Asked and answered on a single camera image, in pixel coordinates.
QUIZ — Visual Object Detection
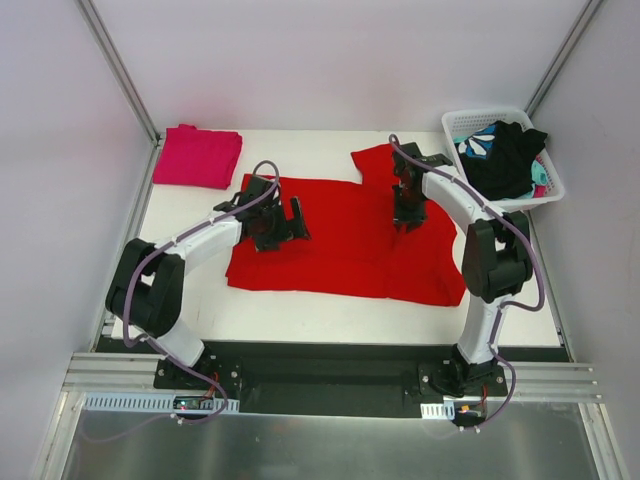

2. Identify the red t shirt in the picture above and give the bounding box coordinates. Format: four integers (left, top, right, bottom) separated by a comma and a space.
226, 144, 466, 307

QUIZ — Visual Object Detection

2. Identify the white plastic laundry basket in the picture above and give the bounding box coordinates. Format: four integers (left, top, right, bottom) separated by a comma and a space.
441, 107, 565, 211

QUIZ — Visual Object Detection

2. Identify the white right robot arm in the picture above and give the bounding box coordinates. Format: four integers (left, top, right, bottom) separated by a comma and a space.
389, 134, 534, 398

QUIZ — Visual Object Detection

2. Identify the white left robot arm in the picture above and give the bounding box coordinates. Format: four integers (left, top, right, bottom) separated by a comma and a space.
105, 173, 311, 390

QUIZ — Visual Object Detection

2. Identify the black t shirt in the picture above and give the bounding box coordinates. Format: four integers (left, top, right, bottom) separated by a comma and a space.
459, 119, 550, 202

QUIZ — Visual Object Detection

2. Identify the folded magenta t shirt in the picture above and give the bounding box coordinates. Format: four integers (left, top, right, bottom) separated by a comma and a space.
152, 124, 243, 190

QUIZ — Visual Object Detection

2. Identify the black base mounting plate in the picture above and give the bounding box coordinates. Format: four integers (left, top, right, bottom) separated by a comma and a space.
97, 337, 571, 415

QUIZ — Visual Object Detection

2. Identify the right white cable duct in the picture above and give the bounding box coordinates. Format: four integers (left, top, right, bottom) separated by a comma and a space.
420, 401, 455, 421

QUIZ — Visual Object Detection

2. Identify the white cable duct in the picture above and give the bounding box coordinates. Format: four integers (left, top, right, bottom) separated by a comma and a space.
420, 401, 455, 421
84, 393, 240, 416

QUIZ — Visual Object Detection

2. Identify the aluminium rail right side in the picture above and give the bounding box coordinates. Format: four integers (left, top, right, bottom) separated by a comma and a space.
513, 362, 604, 403

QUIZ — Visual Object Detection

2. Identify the aluminium rail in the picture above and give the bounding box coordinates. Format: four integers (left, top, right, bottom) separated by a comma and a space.
64, 349, 166, 389
513, 362, 604, 403

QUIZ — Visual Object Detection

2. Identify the aluminium rail left side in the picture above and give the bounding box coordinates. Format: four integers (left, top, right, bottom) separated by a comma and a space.
64, 349, 166, 389

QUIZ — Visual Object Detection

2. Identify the left white cable duct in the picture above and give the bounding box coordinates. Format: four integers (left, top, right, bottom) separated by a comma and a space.
84, 393, 240, 416

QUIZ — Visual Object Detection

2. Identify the right aluminium frame post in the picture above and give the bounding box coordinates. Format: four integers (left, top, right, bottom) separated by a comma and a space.
524, 0, 607, 117

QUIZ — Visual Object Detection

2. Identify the aluminium frame post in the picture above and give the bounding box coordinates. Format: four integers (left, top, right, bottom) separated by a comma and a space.
524, 0, 607, 117
74, 0, 161, 146

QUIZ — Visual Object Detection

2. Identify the left aluminium frame post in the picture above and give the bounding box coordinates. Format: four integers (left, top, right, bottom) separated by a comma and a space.
74, 0, 161, 146

